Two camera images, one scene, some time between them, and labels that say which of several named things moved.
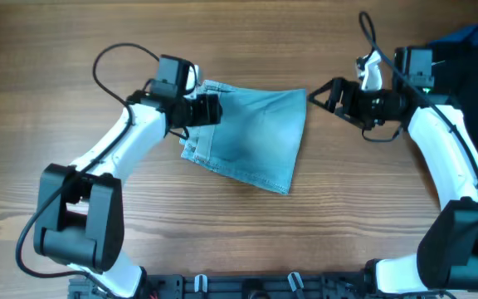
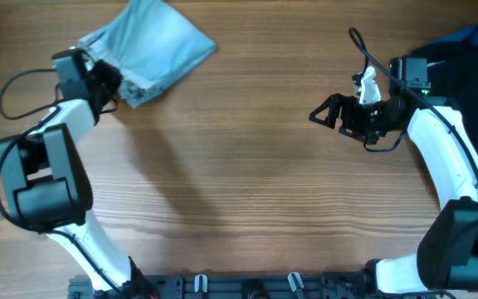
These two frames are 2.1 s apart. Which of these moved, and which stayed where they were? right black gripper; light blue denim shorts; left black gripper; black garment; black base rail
Moved: left black gripper; right black gripper; light blue denim shorts
Stayed: black base rail; black garment
